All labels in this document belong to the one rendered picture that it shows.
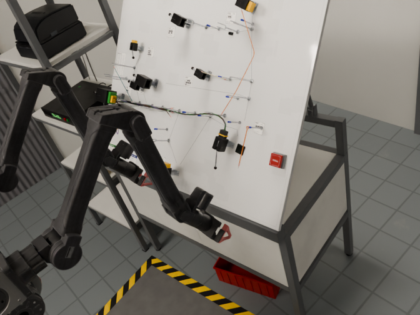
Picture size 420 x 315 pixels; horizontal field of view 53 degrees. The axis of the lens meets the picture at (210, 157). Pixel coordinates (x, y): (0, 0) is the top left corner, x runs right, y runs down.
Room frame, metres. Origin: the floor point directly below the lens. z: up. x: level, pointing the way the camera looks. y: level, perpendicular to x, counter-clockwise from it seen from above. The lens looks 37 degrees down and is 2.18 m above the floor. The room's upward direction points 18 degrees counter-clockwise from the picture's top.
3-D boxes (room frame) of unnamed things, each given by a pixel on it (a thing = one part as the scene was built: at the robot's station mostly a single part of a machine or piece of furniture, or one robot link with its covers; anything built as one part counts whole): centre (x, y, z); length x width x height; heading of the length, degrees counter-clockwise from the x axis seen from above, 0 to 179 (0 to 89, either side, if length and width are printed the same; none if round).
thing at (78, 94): (2.33, 0.64, 1.09); 0.35 x 0.33 x 0.07; 40
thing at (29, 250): (0.76, 0.52, 1.45); 0.09 x 0.08 x 0.12; 31
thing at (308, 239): (1.78, -0.05, 0.60); 1.17 x 0.58 x 0.40; 40
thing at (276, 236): (1.57, 0.20, 0.83); 1.18 x 0.05 x 0.06; 40
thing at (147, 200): (1.79, 0.36, 0.60); 0.55 x 0.02 x 0.39; 40
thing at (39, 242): (0.81, 0.46, 1.43); 0.10 x 0.05 x 0.09; 121
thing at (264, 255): (1.37, 0.01, 0.60); 0.55 x 0.03 x 0.39; 40
